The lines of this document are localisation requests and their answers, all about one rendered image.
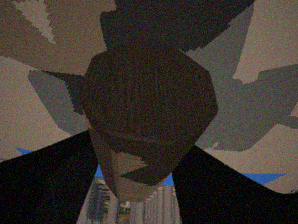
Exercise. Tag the blue tape strip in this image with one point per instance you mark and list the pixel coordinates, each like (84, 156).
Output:
(261, 179)

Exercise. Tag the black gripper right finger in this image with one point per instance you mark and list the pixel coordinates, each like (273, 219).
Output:
(209, 192)

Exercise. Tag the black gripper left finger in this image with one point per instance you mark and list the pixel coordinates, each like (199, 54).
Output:
(48, 186)

